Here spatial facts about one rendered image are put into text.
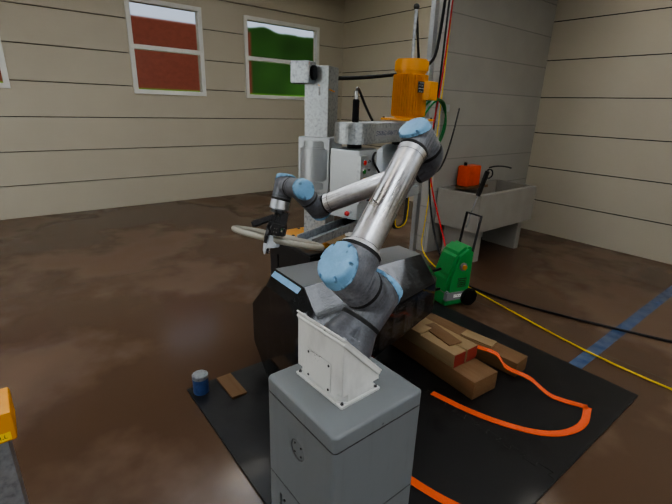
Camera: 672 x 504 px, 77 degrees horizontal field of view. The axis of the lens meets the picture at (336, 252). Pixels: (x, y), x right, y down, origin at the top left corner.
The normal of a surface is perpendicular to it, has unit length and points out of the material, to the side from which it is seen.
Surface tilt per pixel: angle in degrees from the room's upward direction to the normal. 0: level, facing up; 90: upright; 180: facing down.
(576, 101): 90
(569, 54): 90
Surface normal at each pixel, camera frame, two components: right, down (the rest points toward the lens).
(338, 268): -0.57, -0.48
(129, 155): 0.62, 0.27
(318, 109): -0.37, 0.29
